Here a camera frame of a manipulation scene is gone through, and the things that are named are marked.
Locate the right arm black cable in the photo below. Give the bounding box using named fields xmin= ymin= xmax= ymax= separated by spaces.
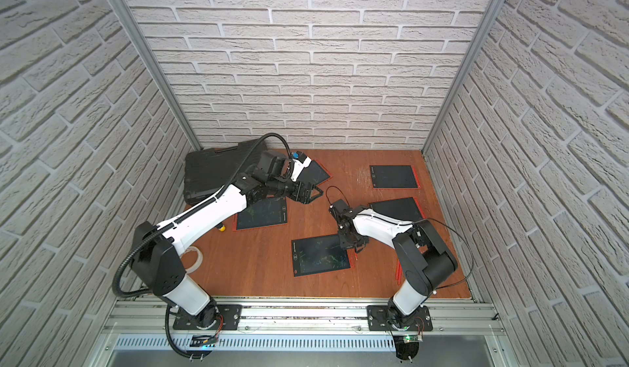
xmin=325 ymin=184 xmax=475 ymax=292

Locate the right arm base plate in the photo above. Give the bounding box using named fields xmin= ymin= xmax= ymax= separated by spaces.
xmin=366 ymin=305 xmax=433 ymax=334

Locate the writing tablet red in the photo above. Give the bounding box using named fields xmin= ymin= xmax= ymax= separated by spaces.
xmin=235 ymin=198 xmax=288 ymax=230
xmin=298 ymin=160 xmax=331 ymax=186

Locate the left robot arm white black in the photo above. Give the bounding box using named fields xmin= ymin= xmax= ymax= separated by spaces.
xmin=128 ymin=151 xmax=323 ymax=329

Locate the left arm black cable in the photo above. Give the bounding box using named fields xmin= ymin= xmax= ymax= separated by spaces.
xmin=111 ymin=132 xmax=293 ymax=360

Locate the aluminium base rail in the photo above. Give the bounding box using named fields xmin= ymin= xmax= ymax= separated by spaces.
xmin=86 ymin=296 xmax=516 ymax=366

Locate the far writing tablet red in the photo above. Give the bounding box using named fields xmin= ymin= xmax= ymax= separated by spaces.
xmin=298 ymin=160 xmax=331 ymax=186

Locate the left writing tablet red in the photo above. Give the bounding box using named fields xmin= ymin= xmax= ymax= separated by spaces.
xmin=235 ymin=198 xmax=288 ymax=230

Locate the white tape roll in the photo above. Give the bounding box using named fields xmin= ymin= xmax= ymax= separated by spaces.
xmin=181 ymin=246 xmax=203 ymax=274

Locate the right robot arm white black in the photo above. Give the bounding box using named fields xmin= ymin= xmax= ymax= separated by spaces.
xmin=329 ymin=199 xmax=459 ymax=327

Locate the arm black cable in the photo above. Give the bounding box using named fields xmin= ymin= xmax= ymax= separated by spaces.
xmin=325 ymin=184 xmax=475 ymax=292
xmin=111 ymin=132 xmax=293 ymax=360

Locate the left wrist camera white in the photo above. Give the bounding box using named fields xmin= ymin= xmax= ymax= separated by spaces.
xmin=290 ymin=151 xmax=312 ymax=182

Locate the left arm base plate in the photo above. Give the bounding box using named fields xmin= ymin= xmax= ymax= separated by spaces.
xmin=173 ymin=304 xmax=242 ymax=332

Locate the black plastic tool case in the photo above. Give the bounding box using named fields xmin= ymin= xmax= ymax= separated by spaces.
xmin=183 ymin=139 xmax=256 ymax=206

